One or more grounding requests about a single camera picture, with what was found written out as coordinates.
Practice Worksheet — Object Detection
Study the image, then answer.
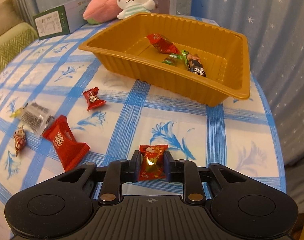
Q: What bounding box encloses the green and white box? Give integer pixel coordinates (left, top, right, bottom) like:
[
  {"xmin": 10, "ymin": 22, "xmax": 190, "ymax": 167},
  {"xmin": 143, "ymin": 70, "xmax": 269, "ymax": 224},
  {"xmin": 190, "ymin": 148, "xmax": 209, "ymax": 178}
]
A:
[{"xmin": 32, "ymin": 0, "xmax": 97, "ymax": 40}]

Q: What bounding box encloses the small green candy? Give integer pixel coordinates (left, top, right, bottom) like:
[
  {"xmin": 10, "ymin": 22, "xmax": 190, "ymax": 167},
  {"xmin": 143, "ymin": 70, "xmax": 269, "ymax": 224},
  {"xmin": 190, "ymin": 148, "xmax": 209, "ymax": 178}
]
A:
[{"xmin": 161, "ymin": 54, "xmax": 184, "ymax": 66}]

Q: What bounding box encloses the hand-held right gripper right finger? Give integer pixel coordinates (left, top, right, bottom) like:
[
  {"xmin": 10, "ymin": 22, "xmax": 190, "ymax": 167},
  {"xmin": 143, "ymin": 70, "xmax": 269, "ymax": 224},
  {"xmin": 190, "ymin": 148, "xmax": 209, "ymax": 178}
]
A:
[{"xmin": 164, "ymin": 151, "xmax": 252, "ymax": 206}]

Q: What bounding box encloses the red-brown twist candy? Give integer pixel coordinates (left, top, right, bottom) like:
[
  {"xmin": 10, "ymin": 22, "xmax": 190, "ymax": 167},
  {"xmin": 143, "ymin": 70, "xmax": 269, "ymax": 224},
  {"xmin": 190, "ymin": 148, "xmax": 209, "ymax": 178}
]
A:
[{"xmin": 13, "ymin": 126, "xmax": 27, "ymax": 157}]

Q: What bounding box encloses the golden plastic tray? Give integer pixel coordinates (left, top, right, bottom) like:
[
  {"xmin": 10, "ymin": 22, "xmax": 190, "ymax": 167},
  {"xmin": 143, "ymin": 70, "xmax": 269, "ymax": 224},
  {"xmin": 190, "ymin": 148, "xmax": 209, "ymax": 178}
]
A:
[{"xmin": 79, "ymin": 12, "xmax": 250, "ymax": 107}]

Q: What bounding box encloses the green chevron pillow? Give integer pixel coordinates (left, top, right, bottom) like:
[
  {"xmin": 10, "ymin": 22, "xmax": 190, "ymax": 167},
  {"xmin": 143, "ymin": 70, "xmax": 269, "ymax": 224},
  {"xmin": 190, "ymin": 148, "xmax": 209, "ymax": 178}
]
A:
[{"xmin": 0, "ymin": 22, "xmax": 39, "ymax": 74}]

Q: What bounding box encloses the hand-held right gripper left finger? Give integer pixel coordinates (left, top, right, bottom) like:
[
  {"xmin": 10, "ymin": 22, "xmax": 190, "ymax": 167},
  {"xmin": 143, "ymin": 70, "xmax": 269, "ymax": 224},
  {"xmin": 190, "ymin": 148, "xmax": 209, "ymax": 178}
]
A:
[{"xmin": 53, "ymin": 150, "xmax": 142, "ymax": 206}]

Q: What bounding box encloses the pink plush toy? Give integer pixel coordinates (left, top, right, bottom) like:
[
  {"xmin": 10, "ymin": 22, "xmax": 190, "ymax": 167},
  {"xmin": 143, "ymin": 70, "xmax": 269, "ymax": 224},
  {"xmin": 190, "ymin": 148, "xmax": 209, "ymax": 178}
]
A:
[{"xmin": 82, "ymin": 0, "xmax": 122, "ymax": 25}]

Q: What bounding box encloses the red square snack packet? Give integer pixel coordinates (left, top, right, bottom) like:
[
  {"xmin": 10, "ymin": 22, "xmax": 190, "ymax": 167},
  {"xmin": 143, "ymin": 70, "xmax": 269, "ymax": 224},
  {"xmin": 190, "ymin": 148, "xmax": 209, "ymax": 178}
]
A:
[{"xmin": 43, "ymin": 115, "xmax": 90, "ymax": 172}]

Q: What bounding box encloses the blue star curtain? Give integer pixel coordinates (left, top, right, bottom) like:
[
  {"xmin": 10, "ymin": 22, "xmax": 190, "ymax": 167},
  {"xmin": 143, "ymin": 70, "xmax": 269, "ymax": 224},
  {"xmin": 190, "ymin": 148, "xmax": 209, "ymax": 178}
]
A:
[{"xmin": 13, "ymin": 0, "xmax": 304, "ymax": 165}]

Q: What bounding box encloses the small yellow candy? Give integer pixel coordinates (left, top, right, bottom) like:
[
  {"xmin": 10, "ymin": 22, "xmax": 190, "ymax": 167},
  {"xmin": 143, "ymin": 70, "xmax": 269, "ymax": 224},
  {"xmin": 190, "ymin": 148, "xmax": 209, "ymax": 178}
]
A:
[{"xmin": 9, "ymin": 105, "xmax": 27, "ymax": 118}]

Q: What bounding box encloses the grey cloth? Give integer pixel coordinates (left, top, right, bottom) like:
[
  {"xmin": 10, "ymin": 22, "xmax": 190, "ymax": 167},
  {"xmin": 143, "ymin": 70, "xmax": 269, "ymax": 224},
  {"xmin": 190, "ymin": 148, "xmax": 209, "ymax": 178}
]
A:
[{"xmin": 283, "ymin": 140, "xmax": 304, "ymax": 213}]

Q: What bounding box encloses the blue checked tablecloth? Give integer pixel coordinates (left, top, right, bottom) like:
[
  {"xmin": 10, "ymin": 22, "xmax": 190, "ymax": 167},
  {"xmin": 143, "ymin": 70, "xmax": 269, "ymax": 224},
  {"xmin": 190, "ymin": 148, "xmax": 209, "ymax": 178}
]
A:
[{"xmin": 0, "ymin": 12, "xmax": 289, "ymax": 235}]

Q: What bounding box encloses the red and gold snack packet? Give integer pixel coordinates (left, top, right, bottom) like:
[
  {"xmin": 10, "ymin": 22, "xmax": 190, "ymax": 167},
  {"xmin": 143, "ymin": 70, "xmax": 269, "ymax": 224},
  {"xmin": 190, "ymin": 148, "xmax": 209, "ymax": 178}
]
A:
[{"xmin": 137, "ymin": 144, "xmax": 169, "ymax": 181}]

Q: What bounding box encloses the long green snack packet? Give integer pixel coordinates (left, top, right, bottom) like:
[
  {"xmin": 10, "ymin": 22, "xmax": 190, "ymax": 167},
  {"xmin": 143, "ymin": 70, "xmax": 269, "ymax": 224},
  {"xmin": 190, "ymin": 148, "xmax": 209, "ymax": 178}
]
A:
[{"xmin": 181, "ymin": 50, "xmax": 208, "ymax": 78}]

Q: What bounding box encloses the red twist candy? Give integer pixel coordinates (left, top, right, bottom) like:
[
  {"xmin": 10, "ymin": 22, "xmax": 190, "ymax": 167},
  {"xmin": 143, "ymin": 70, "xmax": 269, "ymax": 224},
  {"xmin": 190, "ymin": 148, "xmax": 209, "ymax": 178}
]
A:
[{"xmin": 82, "ymin": 87, "xmax": 107, "ymax": 112}]

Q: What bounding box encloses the beige pillow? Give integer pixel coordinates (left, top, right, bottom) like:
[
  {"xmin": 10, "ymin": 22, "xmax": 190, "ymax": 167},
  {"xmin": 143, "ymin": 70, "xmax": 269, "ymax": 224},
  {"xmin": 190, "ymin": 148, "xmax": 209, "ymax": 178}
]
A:
[{"xmin": 0, "ymin": 0, "xmax": 20, "ymax": 42}]

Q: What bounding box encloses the clear packet of dark seeds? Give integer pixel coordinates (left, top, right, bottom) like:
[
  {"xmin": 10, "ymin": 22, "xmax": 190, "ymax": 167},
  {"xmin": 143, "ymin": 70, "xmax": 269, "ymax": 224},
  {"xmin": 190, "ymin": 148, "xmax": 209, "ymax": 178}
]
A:
[{"xmin": 19, "ymin": 102, "xmax": 55, "ymax": 135}]

